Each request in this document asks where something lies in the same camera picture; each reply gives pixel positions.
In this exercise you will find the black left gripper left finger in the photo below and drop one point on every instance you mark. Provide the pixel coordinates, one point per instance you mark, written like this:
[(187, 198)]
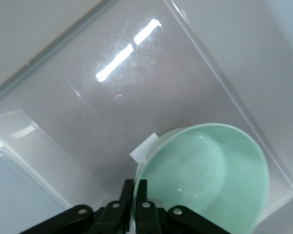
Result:
[(112, 219)]

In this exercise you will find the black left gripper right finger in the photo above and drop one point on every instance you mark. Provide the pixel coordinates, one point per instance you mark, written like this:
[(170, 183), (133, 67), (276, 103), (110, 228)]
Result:
[(149, 219)]

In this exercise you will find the mint green bowl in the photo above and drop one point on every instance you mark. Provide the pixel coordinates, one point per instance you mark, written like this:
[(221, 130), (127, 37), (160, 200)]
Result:
[(210, 170)]

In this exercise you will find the white rectangular label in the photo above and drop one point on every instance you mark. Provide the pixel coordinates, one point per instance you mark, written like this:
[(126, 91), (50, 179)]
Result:
[(142, 150)]

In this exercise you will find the translucent clear plastic bin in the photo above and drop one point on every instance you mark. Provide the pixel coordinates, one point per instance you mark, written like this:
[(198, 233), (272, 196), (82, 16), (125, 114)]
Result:
[(112, 109)]

